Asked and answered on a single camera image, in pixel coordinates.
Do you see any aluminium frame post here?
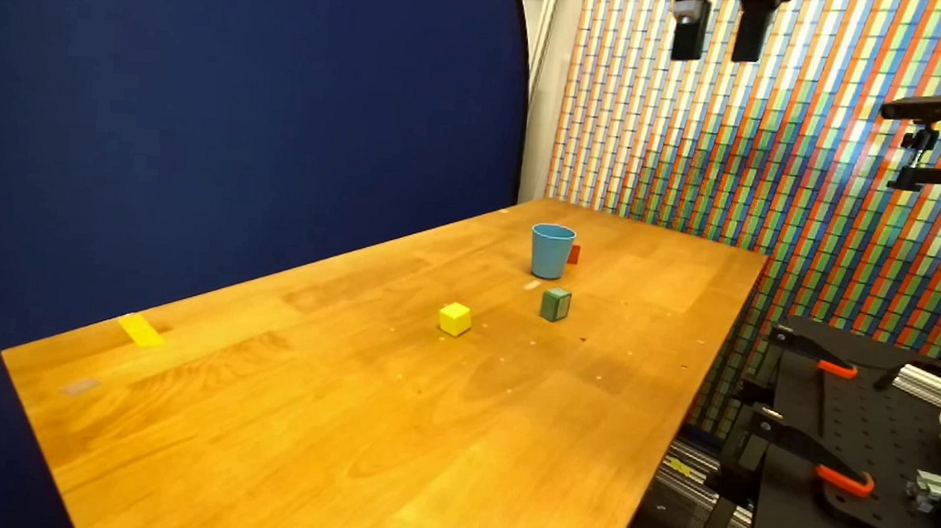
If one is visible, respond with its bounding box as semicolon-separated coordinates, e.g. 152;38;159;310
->
506;0;563;97

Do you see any blue backdrop panel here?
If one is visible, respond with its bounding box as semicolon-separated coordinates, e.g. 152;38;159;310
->
0;0;536;528

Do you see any green cube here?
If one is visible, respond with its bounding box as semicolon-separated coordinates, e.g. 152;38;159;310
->
539;287;573;324

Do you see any black clamp with orange handle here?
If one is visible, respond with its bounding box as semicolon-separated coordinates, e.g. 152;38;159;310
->
765;325;863;382
744;404;881;499

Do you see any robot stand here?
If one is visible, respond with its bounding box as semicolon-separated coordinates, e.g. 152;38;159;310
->
688;309;941;528

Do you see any yellow cube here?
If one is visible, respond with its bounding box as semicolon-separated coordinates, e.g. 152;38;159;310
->
437;301;473;339

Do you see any blue cup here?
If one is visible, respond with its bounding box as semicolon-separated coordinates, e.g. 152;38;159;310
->
528;223;578;283

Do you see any yellow tape strip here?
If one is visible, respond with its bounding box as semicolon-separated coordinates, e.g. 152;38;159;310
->
116;312;167;350

